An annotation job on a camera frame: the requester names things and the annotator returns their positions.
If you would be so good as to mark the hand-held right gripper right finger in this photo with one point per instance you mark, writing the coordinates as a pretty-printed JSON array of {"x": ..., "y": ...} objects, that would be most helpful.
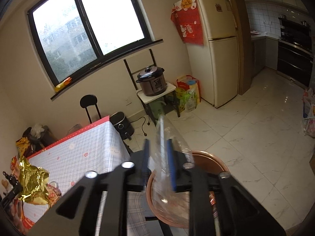
[{"x": 170, "y": 159}]

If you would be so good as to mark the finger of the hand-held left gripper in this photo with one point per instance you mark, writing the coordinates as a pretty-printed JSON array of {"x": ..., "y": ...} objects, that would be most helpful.
[{"x": 12, "y": 194}]

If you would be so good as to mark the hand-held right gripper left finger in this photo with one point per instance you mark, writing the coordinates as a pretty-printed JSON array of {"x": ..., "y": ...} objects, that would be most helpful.
[{"x": 146, "y": 157}]

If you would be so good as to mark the gold foil wrapper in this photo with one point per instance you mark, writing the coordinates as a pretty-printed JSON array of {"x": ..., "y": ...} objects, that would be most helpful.
[{"x": 32, "y": 177}]

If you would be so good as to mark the clear plastic bag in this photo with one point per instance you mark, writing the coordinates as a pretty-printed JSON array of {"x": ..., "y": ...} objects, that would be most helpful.
[{"x": 162, "y": 132}]

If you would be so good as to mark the copper round waste bin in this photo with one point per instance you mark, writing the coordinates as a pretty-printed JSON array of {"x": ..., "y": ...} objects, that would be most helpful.
[{"x": 209, "y": 162}]

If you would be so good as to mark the orange printed snack packet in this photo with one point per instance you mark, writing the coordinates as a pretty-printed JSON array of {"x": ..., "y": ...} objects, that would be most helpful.
[{"x": 18, "y": 216}]

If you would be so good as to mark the red snack packet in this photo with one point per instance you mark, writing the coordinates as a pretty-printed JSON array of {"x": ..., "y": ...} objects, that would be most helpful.
[{"x": 54, "y": 193}]

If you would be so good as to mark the black air fryer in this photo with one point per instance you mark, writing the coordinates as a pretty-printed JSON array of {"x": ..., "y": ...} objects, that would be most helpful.
[{"x": 120, "y": 124}]

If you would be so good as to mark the green plastic jug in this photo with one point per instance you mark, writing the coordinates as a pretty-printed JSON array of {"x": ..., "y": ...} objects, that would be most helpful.
[{"x": 156, "y": 109}]

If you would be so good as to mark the dark bag pile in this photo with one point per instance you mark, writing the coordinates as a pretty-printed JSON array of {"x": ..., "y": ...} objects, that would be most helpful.
[{"x": 39, "y": 140}]

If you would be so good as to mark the black rack with white shelf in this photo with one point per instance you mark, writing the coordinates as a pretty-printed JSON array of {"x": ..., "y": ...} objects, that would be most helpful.
[{"x": 157, "y": 94}]

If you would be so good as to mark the table with checked tablecloth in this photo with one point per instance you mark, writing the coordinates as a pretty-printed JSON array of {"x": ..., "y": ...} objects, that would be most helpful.
[{"x": 81, "y": 152}]

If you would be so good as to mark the red yellow shopping bag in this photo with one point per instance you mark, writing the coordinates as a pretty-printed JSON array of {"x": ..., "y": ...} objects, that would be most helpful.
[{"x": 188, "y": 91}]

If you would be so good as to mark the silver electric pressure cooker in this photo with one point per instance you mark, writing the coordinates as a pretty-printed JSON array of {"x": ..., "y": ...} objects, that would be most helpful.
[{"x": 151, "y": 82}]

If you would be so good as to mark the black round-back chair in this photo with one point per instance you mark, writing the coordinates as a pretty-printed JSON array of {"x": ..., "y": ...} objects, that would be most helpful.
[{"x": 88, "y": 102}]

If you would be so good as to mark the cream two-door fridge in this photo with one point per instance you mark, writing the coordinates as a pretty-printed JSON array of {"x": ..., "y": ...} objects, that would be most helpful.
[{"x": 216, "y": 61}]

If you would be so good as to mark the yellow snack bag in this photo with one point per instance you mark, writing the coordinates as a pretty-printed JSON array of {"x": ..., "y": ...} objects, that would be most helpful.
[{"x": 63, "y": 84}]

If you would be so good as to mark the red printed cloth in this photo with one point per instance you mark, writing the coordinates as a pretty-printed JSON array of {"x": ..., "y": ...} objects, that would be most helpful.
[{"x": 189, "y": 22}]

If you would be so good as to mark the black framed window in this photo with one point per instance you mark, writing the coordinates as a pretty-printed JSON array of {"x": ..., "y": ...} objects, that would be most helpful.
[{"x": 73, "y": 36}]

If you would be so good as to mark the grey kitchen cabinet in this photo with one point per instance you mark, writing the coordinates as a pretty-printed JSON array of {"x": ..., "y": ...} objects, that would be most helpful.
[{"x": 264, "y": 54}]

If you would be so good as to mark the white plastic bags on floor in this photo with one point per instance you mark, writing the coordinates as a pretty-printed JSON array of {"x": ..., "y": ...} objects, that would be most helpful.
[{"x": 309, "y": 113}]

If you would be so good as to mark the black built-in oven range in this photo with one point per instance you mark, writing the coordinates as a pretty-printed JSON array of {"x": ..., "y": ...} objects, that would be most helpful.
[{"x": 295, "y": 59}]

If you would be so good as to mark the white wall socket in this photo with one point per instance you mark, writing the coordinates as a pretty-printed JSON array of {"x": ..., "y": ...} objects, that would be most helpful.
[{"x": 128, "y": 102}]

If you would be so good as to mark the black metal frame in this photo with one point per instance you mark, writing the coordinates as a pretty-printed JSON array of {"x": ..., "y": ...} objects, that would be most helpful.
[{"x": 157, "y": 226}]

